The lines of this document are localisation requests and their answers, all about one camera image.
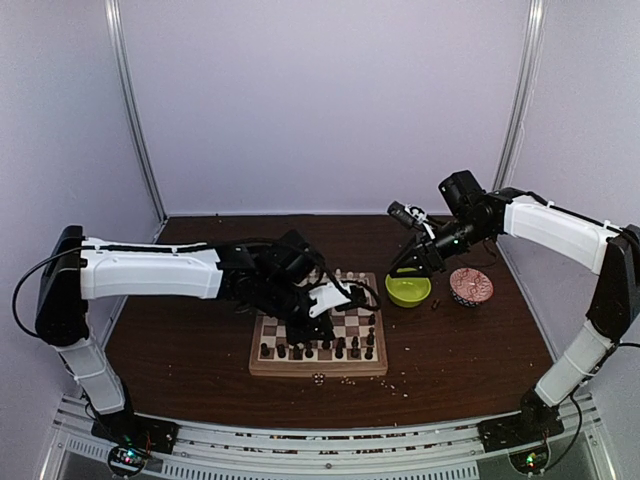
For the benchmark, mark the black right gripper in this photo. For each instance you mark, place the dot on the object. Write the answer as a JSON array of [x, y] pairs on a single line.
[[424, 249]]

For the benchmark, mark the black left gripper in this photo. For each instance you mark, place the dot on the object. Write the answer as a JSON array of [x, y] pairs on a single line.
[[313, 331]]

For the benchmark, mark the dark king chess piece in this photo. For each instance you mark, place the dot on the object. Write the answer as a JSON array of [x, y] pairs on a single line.
[[339, 348]]

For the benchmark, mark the dark knight chess piece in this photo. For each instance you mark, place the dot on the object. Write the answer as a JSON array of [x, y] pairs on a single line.
[[355, 350]]

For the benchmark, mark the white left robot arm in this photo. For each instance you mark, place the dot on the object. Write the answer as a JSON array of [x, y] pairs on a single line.
[[81, 269]]

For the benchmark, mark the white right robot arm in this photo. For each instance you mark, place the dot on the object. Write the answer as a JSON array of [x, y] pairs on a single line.
[[580, 276]]

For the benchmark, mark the row of white chess pieces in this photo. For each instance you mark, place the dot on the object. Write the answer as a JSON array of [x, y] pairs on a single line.
[[319, 277]]

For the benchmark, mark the wooden chess board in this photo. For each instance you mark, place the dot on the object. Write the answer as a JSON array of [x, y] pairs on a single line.
[[348, 320]]

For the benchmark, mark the lime green bowl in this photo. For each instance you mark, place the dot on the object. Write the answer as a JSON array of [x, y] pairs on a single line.
[[407, 292]]

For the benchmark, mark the red patterned bowl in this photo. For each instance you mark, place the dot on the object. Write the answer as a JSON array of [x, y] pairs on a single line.
[[470, 287]]

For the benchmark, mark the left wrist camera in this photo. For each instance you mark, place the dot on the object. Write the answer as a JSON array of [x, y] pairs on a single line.
[[325, 297]]

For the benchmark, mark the aluminium front frame rail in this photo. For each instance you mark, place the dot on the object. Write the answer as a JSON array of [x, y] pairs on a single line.
[[443, 450]]

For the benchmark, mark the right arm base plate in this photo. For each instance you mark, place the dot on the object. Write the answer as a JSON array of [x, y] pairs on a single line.
[[512, 431]]

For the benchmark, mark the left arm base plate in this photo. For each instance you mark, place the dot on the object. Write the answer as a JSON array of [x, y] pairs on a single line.
[[145, 434]]

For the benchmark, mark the left aluminium corner post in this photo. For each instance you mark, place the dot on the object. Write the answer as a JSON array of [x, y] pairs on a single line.
[[117, 37]]

